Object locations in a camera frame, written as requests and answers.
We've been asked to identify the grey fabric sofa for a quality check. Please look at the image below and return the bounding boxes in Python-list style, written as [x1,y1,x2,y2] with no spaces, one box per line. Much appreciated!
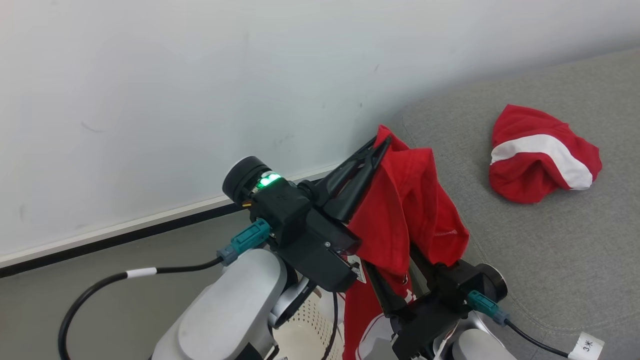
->
[387,47,640,360]

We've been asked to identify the cream plastic laundry basket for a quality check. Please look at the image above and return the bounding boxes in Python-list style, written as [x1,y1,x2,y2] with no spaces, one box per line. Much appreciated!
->
[272,287,351,360]

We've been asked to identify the plain red garment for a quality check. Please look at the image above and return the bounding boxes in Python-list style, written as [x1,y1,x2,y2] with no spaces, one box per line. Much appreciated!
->
[342,124,471,360]

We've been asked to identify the thin black left gripper cable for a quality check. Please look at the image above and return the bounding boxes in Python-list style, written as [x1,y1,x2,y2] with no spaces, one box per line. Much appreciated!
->
[320,291,341,360]

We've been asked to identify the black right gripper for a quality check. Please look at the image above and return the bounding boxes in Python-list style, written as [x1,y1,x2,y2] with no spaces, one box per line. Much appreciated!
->
[362,242,468,360]

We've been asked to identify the white and black baseboard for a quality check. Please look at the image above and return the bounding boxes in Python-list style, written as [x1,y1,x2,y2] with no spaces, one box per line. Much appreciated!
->
[0,164,342,279]

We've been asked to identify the red garment with white stripe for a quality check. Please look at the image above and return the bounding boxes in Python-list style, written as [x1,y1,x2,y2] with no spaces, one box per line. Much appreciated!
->
[488,104,603,205]

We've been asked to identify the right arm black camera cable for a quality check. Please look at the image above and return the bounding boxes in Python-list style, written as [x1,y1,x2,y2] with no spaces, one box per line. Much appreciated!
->
[467,291,606,360]

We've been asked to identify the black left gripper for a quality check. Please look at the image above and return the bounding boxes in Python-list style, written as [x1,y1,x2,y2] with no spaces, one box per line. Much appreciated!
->
[276,137,392,294]

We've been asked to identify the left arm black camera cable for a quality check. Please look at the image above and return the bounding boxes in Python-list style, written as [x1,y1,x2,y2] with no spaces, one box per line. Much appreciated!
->
[58,218,272,360]

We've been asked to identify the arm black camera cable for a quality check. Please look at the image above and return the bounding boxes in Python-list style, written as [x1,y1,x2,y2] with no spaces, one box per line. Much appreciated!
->
[58,218,272,360]
[467,291,606,360]

